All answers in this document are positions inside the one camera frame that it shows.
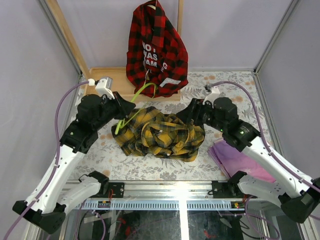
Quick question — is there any floral patterned table mat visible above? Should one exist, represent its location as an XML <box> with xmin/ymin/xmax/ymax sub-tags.
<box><xmin>69</xmin><ymin>71</ymin><xmax>273</xmax><ymax>181</ymax></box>

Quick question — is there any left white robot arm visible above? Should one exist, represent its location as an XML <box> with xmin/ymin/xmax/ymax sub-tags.
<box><xmin>12</xmin><ymin>91</ymin><xmax>136</xmax><ymax>235</ymax></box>

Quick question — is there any red black plaid shirt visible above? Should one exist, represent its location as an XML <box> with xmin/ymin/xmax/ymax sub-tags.
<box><xmin>126</xmin><ymin>0</ymin><xmax>189</xmax><ymax>98</ymax></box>

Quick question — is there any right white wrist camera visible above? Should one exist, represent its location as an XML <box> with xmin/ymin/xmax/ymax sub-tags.
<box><xmin>202</xmin><ymin>84</ymin><xmax>220</xmax><ymax>105</ymax></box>

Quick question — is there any purple cloth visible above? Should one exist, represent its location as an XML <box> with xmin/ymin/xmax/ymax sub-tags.
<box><xmin>207</xmin><ymin>138</ymin><xmax>276</xmax><ymax>183</ymax></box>

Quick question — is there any lime green wire hanger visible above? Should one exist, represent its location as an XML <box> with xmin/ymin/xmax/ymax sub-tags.
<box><xmin>114</xmin><ymin>83</ymin><xmax>160</xmax><ymax>136</ymax></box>

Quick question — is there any aluminium front rail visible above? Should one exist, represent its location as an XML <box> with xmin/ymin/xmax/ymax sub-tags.
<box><xmin>59</xmin><ymin>179</ymin><xmax>251</xmax><ymax>211</ymax></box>

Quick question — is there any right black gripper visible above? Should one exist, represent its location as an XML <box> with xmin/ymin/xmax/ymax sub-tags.
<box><xmin>175</xmin><ymin>97</ymin><xmax>227</xmax><ymax>133</ymax></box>

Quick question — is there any yellow plaid flannel shirt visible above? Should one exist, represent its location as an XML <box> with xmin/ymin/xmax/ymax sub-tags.
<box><xmin>111</xmin><ymin>106</ymin><xmax>206</xmax><ymax>162</ymax></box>

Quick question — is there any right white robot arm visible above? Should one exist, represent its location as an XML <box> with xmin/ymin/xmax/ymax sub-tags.
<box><xmin>177</xmin><ymin>97</ymin><xmax>320</xmax><ymax>224</ymax></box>

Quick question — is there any wooden clothes rack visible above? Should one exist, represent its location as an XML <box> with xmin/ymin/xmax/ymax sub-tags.
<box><xmin>44</xmin><ymin>0</ymin><xmax>184</xmax><ymax>102</ymax></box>

